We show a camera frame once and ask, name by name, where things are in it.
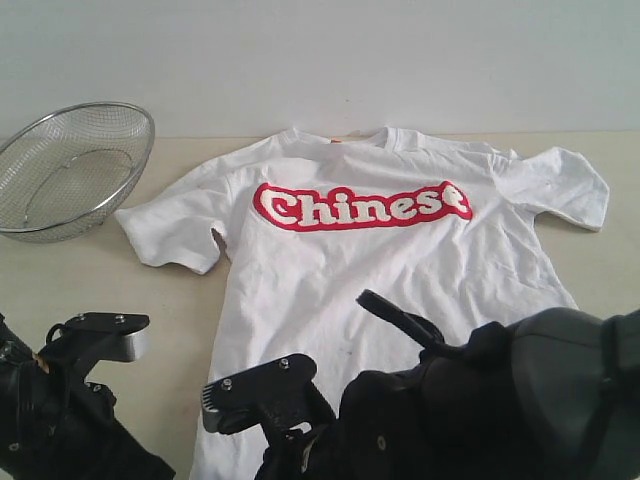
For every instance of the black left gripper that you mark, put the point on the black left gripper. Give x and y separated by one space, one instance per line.
60 435

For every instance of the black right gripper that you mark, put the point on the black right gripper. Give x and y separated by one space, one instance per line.
320 453

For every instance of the white t-shirt red print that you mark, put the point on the white t-shirt red print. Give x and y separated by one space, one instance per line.
443 229

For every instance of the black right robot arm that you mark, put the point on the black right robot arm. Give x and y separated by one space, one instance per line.
553 396

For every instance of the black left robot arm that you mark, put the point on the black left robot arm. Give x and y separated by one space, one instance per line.
21 366

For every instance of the metal mesh basket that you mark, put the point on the metal mesh basket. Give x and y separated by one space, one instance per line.
68 171

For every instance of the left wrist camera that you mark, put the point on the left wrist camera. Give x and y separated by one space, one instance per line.
79 344

